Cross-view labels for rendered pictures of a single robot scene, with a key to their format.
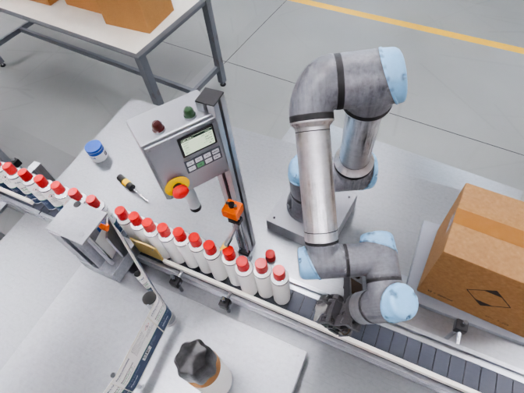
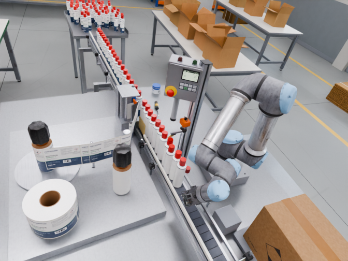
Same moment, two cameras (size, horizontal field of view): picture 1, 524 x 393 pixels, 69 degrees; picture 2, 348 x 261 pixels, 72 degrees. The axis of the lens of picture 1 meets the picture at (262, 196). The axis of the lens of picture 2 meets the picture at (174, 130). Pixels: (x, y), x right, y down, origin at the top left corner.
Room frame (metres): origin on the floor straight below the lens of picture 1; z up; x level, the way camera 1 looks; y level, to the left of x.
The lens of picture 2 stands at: (-0.37, -0.30, 1.95)
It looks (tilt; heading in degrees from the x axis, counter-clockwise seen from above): 40 degrees down; 25
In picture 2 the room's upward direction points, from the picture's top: 11 degrees clockwise
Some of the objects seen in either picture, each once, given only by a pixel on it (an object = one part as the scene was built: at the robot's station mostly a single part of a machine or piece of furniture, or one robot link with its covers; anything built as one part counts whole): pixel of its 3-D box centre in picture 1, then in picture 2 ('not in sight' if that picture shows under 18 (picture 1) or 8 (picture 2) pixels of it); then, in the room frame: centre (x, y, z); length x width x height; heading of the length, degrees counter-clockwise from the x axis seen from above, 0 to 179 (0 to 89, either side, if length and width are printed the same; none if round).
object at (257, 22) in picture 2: not in sight; (247, 32); (5.31, 1.07, 0.39); 2.20 x 0.80 x 0.78; 52
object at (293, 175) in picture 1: (309, 175); (231, 143); (0.72, -0.16, 1.06); 0.13 x 0.12 x 0.14; 84
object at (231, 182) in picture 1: (233, 190); (191, 118); (0.63, 0.08, 1.17); 0.04 x 0.04 x 0.67; 58
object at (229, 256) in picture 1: (233, 265); (168, 152); (0.49, 0.11, 0.98); 0.05 x 0.05 x 0.20
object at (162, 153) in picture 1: (182, 147); (184, 78); (0.61, 0.16, 1.38); 0.17 x 0.10 x 0.19; 113
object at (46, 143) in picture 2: not in sight; (43, 147); (0.06, 0.58, 1.04); 0.09 x 0.09 x 0.29
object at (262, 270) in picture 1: (263, 277); (175, 165); (0.44, 0.03, 0.98); 0.05 x 0.05 x 0.20
